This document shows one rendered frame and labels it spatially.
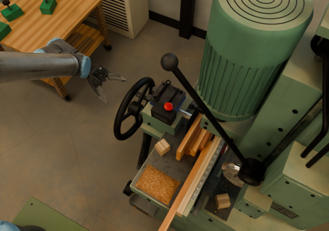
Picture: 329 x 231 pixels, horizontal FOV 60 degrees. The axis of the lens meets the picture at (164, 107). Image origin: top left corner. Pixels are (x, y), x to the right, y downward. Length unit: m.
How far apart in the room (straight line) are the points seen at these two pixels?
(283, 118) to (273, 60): 0.16
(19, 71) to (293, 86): 0.69
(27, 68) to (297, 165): 0.73
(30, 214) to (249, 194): 0.88
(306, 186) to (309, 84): 0.19
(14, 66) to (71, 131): 1.32
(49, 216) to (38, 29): 1.19
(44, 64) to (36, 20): 1.13
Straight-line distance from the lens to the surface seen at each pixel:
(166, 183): 0.95
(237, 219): 1.08
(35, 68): 0.94
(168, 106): 0.94
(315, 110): 0.61
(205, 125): 0.91
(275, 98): 0.62
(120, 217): 1.88
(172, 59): 0.54
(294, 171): 0.62
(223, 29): 0.52
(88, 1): 2.12
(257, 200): 0.81
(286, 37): 0.52
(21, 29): 2.07
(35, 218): 1.32
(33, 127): 2.25
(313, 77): 0.58
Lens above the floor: 1.84
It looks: 60 degrees down
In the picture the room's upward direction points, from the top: straight up
